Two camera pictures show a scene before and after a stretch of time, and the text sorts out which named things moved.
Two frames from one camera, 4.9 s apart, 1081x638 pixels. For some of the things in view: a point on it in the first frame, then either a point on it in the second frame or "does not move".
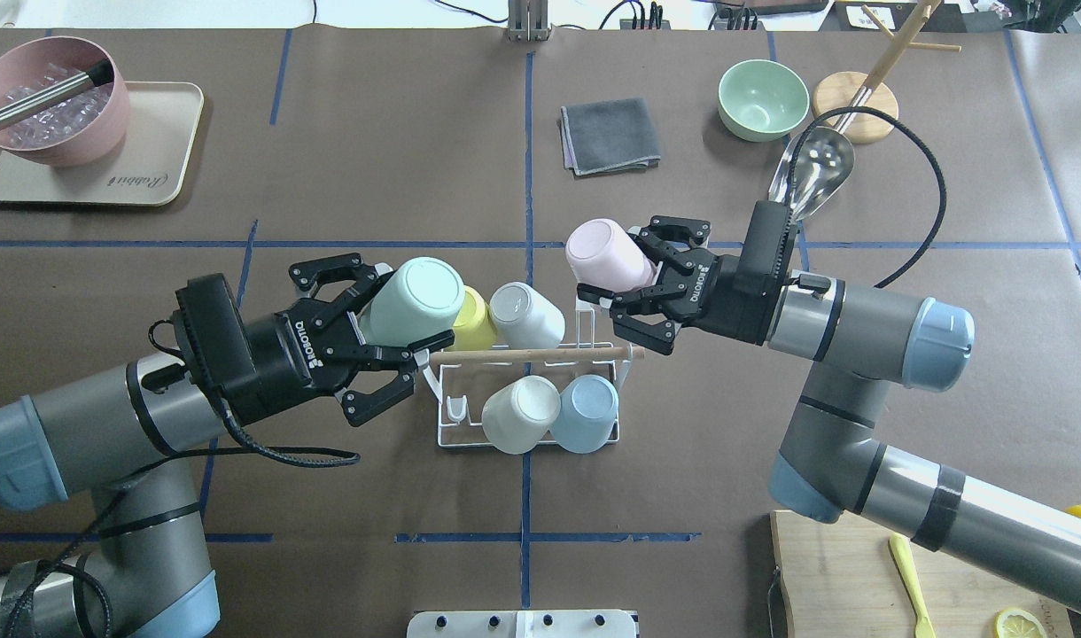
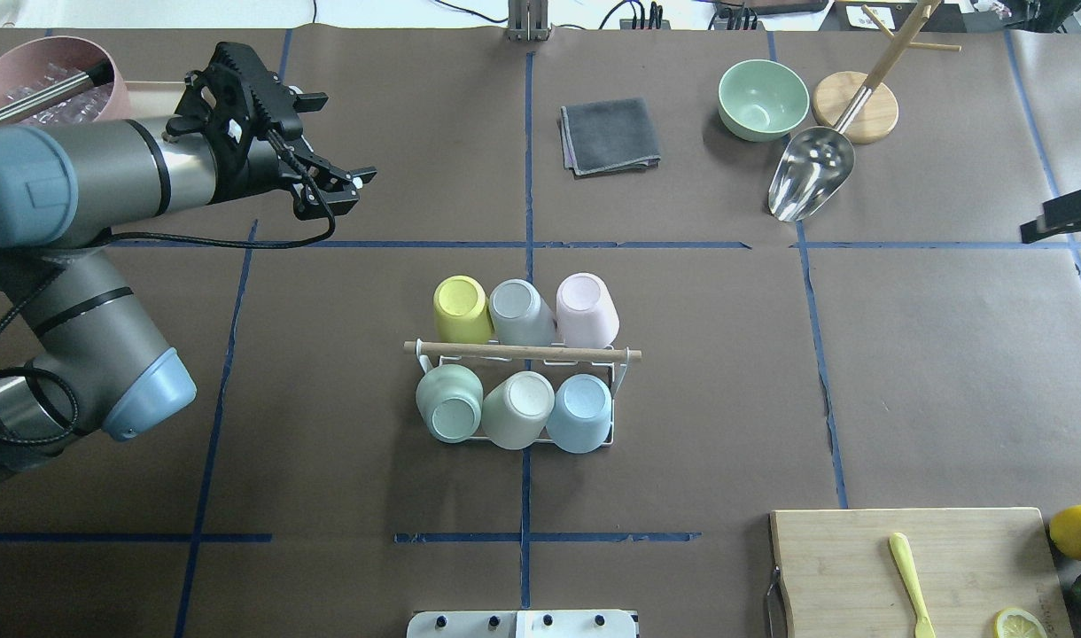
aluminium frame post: x=528 y=20 does not move
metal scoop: x=825 y=162 does not move
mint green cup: x=422 y=297 -> x=450 y=400
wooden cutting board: x=842 y=581 does not move
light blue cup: x=588 y=408 does not move
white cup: x=517 y=417 does not move
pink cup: x=602 y=254 -> x=587 y=313
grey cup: x=524 y=318 does not move
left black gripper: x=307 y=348 -> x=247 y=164
